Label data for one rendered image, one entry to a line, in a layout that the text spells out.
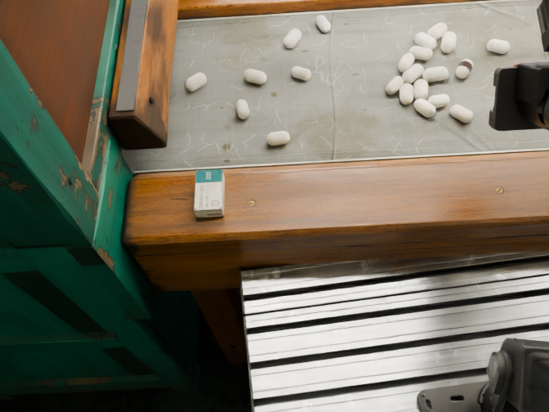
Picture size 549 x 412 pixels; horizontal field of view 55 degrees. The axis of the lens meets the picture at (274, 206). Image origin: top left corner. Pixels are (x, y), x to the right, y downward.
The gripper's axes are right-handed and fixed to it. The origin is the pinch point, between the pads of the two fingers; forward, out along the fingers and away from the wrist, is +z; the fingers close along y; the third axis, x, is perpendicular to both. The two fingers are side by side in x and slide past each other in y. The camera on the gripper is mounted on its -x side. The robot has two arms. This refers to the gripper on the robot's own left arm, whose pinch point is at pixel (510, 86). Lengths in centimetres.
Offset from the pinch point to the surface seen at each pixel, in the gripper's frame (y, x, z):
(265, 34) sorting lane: 29.6, -6.5, 25.5
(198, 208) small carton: 38.4, 12.3, -3.5
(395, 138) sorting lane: 11.7, 7.7, 8.7
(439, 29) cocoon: 2.5, -5.9, 21.7
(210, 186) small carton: 37.0, 10.2, -1.2
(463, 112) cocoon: 2.2, 4.7, 9.5
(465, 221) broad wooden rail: 5.7, 15.6, -4.1
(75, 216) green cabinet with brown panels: 49, 8, -15
